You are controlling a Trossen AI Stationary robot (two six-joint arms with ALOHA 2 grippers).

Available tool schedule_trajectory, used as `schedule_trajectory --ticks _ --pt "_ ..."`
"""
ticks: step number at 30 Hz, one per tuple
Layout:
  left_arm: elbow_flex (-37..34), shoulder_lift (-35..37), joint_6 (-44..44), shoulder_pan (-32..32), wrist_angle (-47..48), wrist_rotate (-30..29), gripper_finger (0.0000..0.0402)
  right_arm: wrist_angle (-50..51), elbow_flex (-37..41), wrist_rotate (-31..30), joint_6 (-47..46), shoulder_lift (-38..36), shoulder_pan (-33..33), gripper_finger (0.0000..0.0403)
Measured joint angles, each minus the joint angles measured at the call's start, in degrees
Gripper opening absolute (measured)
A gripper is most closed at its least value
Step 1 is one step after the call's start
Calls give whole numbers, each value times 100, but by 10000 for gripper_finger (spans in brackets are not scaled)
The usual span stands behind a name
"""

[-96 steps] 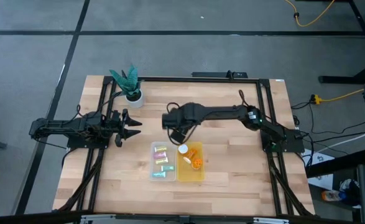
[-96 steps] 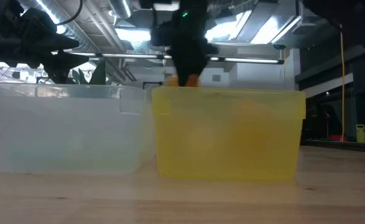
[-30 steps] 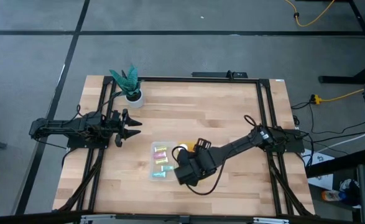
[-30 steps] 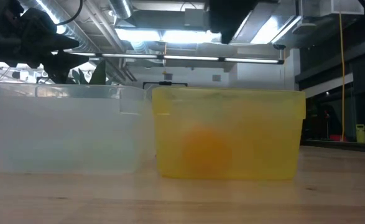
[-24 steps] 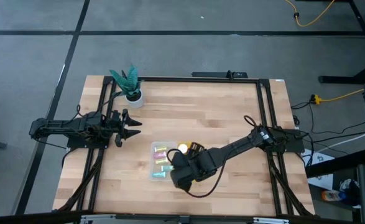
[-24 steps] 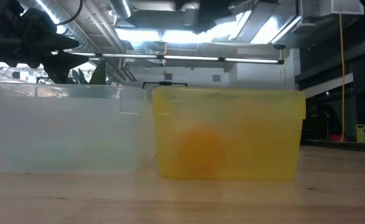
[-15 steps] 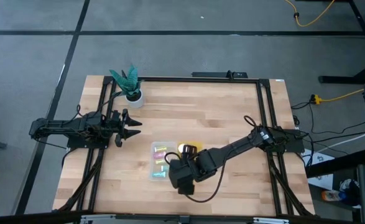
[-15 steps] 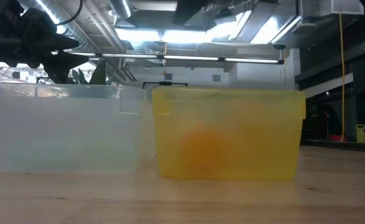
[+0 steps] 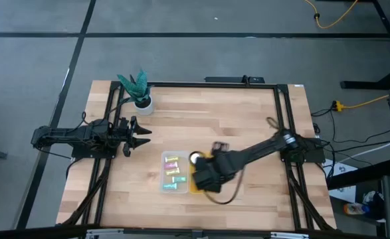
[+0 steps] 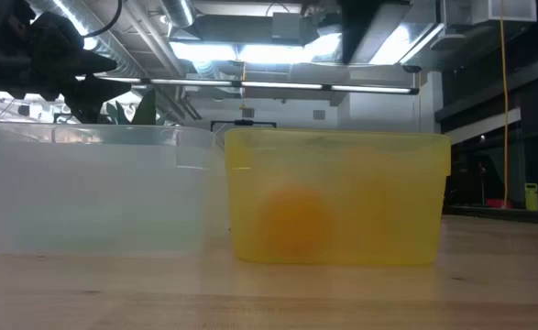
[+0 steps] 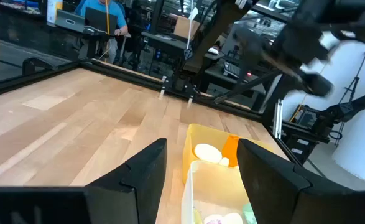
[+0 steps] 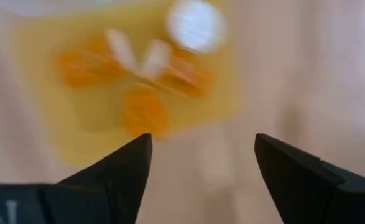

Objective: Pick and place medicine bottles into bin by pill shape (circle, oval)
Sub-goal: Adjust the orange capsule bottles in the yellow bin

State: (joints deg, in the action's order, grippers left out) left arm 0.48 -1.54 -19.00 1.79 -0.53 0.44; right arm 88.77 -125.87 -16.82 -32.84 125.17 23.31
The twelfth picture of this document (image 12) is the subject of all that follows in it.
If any yellow plastic bin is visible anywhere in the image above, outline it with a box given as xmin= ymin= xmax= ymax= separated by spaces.
xmin=12 ymin=0 xmax=243 ymax=166

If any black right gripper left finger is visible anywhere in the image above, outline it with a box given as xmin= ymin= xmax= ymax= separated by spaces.
xmin=41 ymin=133 xmax=154 ymax=224

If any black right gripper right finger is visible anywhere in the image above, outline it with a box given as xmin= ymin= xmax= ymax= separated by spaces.
xmin=254 ymin=133 xmax=365 ymax=224

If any white capped medicine bottle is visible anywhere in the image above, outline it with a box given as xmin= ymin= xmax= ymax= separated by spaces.
xmin=165 ymin=0 xmax=227 ymax=54

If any orange medicine bottle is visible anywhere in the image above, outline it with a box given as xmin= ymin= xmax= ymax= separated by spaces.
xmin=119 ymin=83 xmax=169 ymax=139
xmin=54 ymin=28 xmax=139 ymax=90
xmin=138 ymin=39 xmax=214 ymax=100

